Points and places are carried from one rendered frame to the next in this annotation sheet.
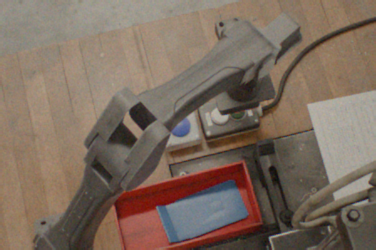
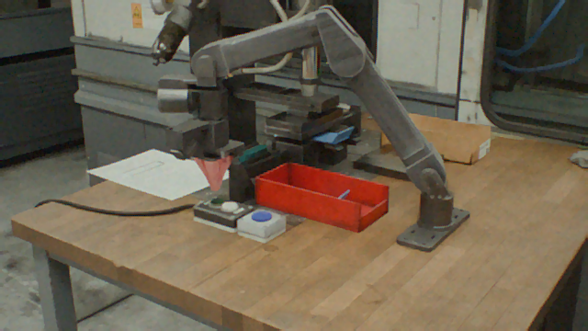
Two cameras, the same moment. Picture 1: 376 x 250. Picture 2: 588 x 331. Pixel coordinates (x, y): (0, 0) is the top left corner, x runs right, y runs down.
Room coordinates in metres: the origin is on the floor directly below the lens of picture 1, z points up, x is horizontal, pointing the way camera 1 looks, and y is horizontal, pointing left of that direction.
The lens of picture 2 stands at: (1.14, 0.92, 1.45)
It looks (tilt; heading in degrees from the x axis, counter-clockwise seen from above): 20 degrees down; 229
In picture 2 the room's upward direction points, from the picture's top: straight up
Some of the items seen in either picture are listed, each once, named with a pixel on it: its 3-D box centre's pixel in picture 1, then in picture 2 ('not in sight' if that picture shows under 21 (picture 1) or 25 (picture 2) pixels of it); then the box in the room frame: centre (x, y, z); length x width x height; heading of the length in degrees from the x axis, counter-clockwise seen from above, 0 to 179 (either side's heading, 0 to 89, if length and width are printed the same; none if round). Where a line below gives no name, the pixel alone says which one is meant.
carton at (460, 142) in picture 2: not in sight; (435, 138); (-0.21, -0.08, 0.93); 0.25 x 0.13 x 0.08; 104
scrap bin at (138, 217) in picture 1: (185, 212); (321, 194); (0.28, 0.01, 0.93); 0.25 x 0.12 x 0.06; 104
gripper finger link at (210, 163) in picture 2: not in sight; (210, 166); (0.47, -0.11, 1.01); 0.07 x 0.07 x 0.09; 14
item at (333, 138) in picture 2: not in sight; (318, 131); (0.13, -0.16, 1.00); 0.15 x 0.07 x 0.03; 104
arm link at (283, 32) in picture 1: (263, 41); (189, 83); (0.49, -0.12, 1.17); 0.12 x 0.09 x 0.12; 132
